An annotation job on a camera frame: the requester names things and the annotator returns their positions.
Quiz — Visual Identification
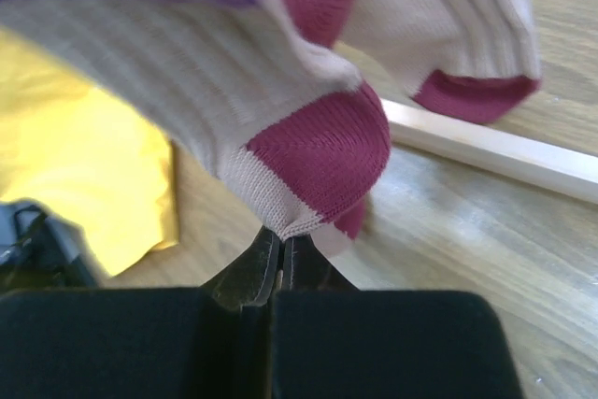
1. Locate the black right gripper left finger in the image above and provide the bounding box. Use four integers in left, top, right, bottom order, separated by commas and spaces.
1, 230, 280, 398

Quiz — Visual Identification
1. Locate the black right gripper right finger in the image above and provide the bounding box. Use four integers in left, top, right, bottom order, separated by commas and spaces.
271, 237, 523, 398

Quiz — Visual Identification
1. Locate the yellow garment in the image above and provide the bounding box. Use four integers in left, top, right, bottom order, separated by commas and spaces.
1, 31, 178, 276

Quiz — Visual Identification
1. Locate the wooden clothes rack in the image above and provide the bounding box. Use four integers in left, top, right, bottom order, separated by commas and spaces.
382, 99, 597, 204

